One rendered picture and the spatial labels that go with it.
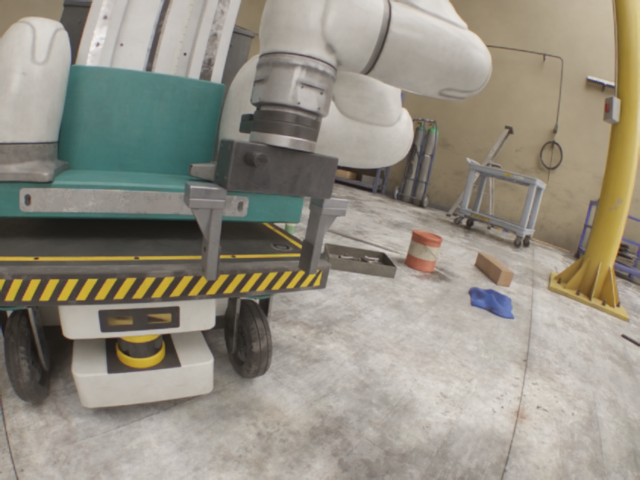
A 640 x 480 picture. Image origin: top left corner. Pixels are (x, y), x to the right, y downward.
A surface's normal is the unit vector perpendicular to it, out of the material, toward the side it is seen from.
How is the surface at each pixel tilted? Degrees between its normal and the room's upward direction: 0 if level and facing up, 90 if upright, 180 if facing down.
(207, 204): 90
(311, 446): 0
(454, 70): 120
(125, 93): 90
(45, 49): 75
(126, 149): 90
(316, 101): 90
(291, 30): 108
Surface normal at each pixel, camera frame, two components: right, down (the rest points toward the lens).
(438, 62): 0.11, 0.69
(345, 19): 0.24, 0.39
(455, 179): -0.61, 0.09
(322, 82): 0.71, 0.31
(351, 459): 0.18, -0.95
